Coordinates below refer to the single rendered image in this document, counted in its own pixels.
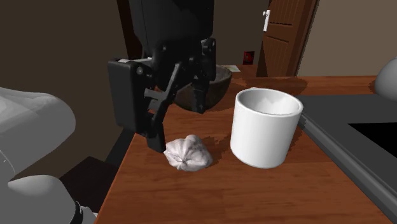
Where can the red wall socket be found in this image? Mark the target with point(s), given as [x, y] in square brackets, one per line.
[248, 57]

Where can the brown wooden door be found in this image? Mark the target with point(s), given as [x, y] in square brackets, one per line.
[285, 37]

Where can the pale flat paper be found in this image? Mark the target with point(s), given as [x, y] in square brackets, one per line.
[231, 68]

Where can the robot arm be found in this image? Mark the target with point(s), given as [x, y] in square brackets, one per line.
[28, 124]

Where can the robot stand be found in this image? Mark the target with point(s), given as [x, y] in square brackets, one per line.
[86, 183]

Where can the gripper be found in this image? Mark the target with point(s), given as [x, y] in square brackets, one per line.
[173, 21]

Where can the white mug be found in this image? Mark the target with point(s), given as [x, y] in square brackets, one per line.
[263, 136]

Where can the white garlic bulb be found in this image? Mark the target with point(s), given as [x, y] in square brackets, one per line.
[189, 153]

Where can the dark brown bowl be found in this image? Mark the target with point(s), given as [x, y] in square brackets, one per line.
[221, 85]

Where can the dark grey sink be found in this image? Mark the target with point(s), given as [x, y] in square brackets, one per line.
[347, 114]

